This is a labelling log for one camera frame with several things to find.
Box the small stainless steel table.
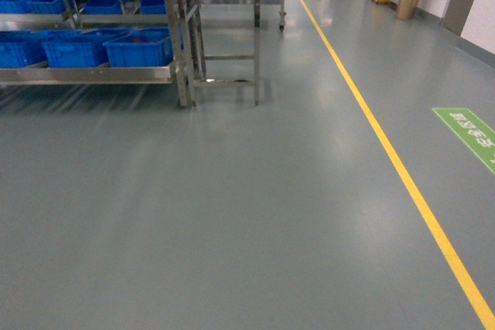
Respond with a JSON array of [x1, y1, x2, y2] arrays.
[[178, 0, 261, 107]]

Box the blue plastic bin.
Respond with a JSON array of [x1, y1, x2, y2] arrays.
[[1, 30, 80, 68], [43, 28, 131, 68]]

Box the blue bin with red wrap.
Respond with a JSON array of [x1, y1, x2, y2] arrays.
[[103, 28, 173, 67]]

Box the stainless steel shelf rack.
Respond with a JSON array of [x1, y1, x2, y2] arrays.
[[1, 0, 189, 107]]

